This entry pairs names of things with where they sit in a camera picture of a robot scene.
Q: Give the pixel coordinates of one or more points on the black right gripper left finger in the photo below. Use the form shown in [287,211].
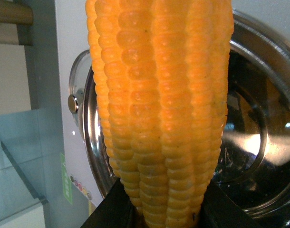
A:
[115,211]

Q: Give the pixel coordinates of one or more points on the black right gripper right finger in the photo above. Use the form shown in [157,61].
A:
[219,211]

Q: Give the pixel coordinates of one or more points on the glass pot lid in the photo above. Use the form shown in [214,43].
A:
[76,86]

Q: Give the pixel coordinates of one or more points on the yellow corn cob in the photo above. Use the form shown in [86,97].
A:
[161,74]

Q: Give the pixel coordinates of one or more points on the beige electric cooking pot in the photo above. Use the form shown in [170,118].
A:
[253,167]

